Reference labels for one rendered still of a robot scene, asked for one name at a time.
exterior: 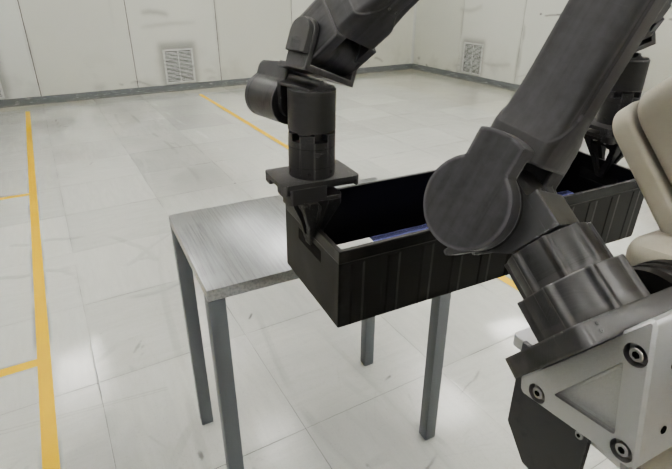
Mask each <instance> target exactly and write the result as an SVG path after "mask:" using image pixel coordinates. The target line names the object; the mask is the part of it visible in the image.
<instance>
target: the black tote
mask: <svg viewBox="0 0 672 469"><path fill-rule="evenodd" d="M434 172H435V170H431V171H426V172H420V173H415V174H409V175H404V176H399V177H393V178H388V179H382V180H377V181H372V182H366V183H361V184H358V185H350V186H345V187H339V188H336V189H338V190H339V191H340V192H341V203H340V205H339V207H338V208H337V210H336V211H335V213H334V214H333V216H332V217H331V219H330V220H329V222H328V223H327V225H326V227H325V229H324V231H322V230H321V229H320V228H319V227H318V226H317V225H316V226H315V233H314V239H313V243H312V245H309V244H308V243H307V242H306V240H305V237H304V234H303V231H302V228H301V225H300V222H299V219H298V217H297V215H296V213H295V211H294V209H293V207H292V206H287V205H286V204H285V205H286V236H287V263H288V265H289V266H290V267H291V268H292V270H293V271H294V272H295V274H296V275H297V276H298V277H299V279H300V280H301V281H302V283H303V284H304V285H305V286H306V288H307V289H308V290H309V292H310V293H311V294H312V295H313V297H314V298H315V299H316V301H317V302H318V303H319V304H320V306H321V307H322V308H323V310H324V311H325V312H326V313H327V315H328V316H329V317H330V318H331V320H332V321H333V322H334V324H335V325H336V326H337V327H338V328H339V327H342V326H346V325H349V324H352V323H355V322H358V321H362V320H365V319H368V318H371V317H374V316H378V315H381V314H384V313H387V312H390V311H394V310H397V309H400V308H403V307H406V306H409V305H413V304H416V303H419V302H422V301H425V300H429V299H432V298H435V297H438V296H441V295H445V294H448V293H451V292H454V291H457V290H461V289H464V288H467V287H470V286H473V285H477V284H480V283H483V282H486V281H489V280H492V279H496V278H499V277H502V276H505V275H508V274H509V273H508V271H507V269H506V268H505V266H504V265H505V264H506V263H507V261H508V260H509V258H510V257H511V256H512V254H503V253H487V254H481V255H472V253H468V254H462V255H445V254H444V249H446V248H447V246H445V245H443V244H442V243H440V242H439V241H438V240H437V239H436V238H435V237H434V236H433V234H432V233H431V231H430V229H429V228H428V229H424V230H420V231H416V232H412V233H407V234H403V235H399V236H395V237H391V238H387V239H383V240H379V241H374V242H370V243H366V244H362V245H358V246H354V247H350V248H346V249H340V248H339V247H338V246H337V245H338V244H343V243H347V242H351V241H355V240H359V239H364V238H368V237H372V236H377V235H381V234H385V233H389V232H394V231H398V230H402V229H406V228H410V227H415V226H419V225H423V224H427V223H426V220H425V217H424V211H423V198H424V192H425V189H426V186H427V183H428V181H429V179H430V177H431V176H432V174H433V173H434ZM566 190H569V191H571V192H573V194H568V195H564V196H563V197H564V199H565V200H566V202H567V203H568V205H569V206H570V208H571V210H572V211H573V213H574V214H575V216H576V217H577V219H578V220H579V222H586V223H588V222H591V223H592V224H593V226H594V227H595V229H596V230H597V232H598V233H599V235H600V236H601V238H602V239H603V241H604V242H605V244H607V243H611V242H614V241H617V240H620V239H623V238H627V237H630V236H632V233H633V230H634V227H635V224H636V221H637V218H638V214H639V211H640V208H641V205H642V202H643V199H644V196H643V194H642V192H641V190H640V188H639V186H638V184H637V182H636V180H635V178H634V176H633V174H632V172H631V170H630V169H629V168H626V167H623V166H621V165H618V164H615V163H613V164H612V165H611V167H610V168H609V170H608V171H607V173H606V174H605V175H604V177H603V178H601V177H598V176H596V175H595V173H594V168H593V163H592V159H591V156H590V154H587V153H584V152H582V151H578V153H577V155H576V157H575V159H574V160H573V162H572V164H571V165H570V168H569V170H568V171H567V173H566V174H565V176H564V177H563V179H562V181H561V182H560V184H559V185H558V187H557V189H556V192H557V193H558V192H562V191H566Z"/></svg>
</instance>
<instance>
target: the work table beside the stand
mask: <svg viewBox="0 0 672 469"><path fill-rule="evenodd" d="M169 221H170V228H171V234H172V241H173V247H174V254H175V260H176V267H177V273H178V279H179V286H180V292H181V299H182V305H183V312H184V318H185V325H186V331H187V338H188V344H189V351H190V357H191V364H192V370H193V377H194V383H195V389H196V396H197V402H198V409H199V415H200V420H201V423H202V425H205V424H208V423H211V422H213V421H214V420H213V413H212V406H211V399H210V392H209V385H208V378H207V370H206V363H205V356H204V349H203V342H202V335H201V327H200V320H199V313H198V306H197V299H196V292H195V284H194V277H193V272H194V275H195V277H196V279H197V281H198V283H199V285H200V287H201V289H202V291H203V293H204V300H205V308H206V315H207V323H208V330H209V338H210V346H211V353H212V361H213V368H214V376H215V383H216V391H217V399H218V406H219V414H220V421H221V429H222V437H223V444H224V452H225V459H226V467H227V469H244V462H243V452H242V443H241V434H240V425H239V416H238V407H237V398H236V389H235V380H234V371H233V362H232V353H231V344H230V335H229V326H228V317H227V308H226V299H225V298H226V297H230V296H234V295H238V294H241V293H245V292H249V291H253V290H257V289H260V288H264V287H268V286H272V285H276V284H279V283H283V282H287V281H291V280H295V279H299V277H298V276H297V275H296V274H295V272H294V271H293V270H292V268H291V267H290V266H289V265H288V263H287V236H286V205H285V203H284V202H283V197H282V196H281V195H275V196H269V197H264V198H258V199H253V200H248V201H242V202H237V203H231V204H226V205H221V206H215V207H210V208H204V209H199V210H193V211H188V212H183V213H177V214H172V215H169ZM450 299H451V293H448V294H445V295H441V296H438V297H435V298H432V300H431V310H430V321H429V331H428V341H427V352H426V362H425V373H424V383H423V394H422V404H421V415H420V425H419V433H420V434H421V436H422V437H423V438H424V439H425V440H428V439H430V438H432V437H434V436H435V430H436V421H437V412H438V404H439V395H440V386H441V377H442V369H443V360H444V351H445V343H446V334H447V325H448V316H449V308H450ZM374 333H375V316H374V317H371V318H368V319H365V320H362V321H361V355H360V361H361V362H362V363H363V365H364V366H368V365H370V364H373V358H374Z"/></svg>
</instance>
